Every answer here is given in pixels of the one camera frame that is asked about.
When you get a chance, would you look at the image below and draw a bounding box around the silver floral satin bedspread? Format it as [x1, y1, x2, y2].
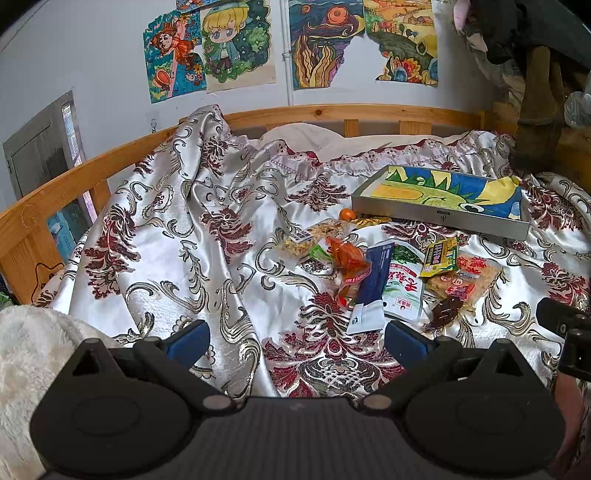
[34, 106, 590, 399]

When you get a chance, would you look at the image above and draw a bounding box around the black hanging jacket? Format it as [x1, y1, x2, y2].
[471, 0, 591, 69]

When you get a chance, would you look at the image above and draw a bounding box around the blond child drawing poster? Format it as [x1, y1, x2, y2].
[200, 0, 276, 93]

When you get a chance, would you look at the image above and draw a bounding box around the rice cracker packet red print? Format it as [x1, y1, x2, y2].
[427, 253, 502, 307]

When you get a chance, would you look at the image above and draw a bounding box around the starry swirl drawing poster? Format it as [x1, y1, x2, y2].
[288, 1, 366, 90]

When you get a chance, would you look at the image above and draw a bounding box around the green white seaweed pouch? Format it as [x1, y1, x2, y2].
[383, 242, 424, 322]

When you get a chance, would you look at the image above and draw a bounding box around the white fluffy blanket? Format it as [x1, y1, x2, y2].
[0, 305, 117, 479]

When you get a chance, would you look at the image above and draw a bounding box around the grey tray with colourful drawing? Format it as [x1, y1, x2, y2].
[352, 165, 529, 241]

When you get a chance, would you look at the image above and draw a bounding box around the gold foil snack wrapper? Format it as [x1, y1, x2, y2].
[351, 216, 392, 229]

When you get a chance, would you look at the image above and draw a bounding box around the brown hanging garment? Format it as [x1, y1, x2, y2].
[510, 46, 565, 173]

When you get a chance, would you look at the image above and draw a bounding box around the mixed nut bar packet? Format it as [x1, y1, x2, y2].
[279, 218, 353, 260]

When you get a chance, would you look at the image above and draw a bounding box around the landscape drawing poster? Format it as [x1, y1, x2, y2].
[363, 0, 439, 87]

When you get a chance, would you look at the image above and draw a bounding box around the window with grey frame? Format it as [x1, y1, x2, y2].
[3, 91, 97, 261]

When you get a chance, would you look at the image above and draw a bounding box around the orange snack packet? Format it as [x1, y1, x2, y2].
[327, 237, 372, 309]

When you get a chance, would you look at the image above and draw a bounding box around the green candy wrapper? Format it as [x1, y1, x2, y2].
[308, 244, 332, 264]

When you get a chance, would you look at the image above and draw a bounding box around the wooden bed frame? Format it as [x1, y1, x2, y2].
[0, 103, 591, 305]

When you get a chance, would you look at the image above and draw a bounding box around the small orange mandarin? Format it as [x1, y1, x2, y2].
[339, 208, 356, 222]

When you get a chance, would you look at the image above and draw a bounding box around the cream pillow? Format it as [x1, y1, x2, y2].
[249, 123, 467, 162]

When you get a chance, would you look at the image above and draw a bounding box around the dark blue sachet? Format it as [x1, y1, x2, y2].
[346, 243, 394, 335]

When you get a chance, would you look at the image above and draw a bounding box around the clear plastic bag of clothes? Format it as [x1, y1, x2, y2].
[564, 73, 591, 129]

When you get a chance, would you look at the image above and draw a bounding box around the yellow green snack packet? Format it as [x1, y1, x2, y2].
[420, 237, 458, 279]

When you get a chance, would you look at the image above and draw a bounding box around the anime girl drawing poster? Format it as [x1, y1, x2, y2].
[143, 10, 206, 104]

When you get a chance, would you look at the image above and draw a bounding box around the dark brown small packet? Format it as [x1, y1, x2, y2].
[424, 297, 464, 331]

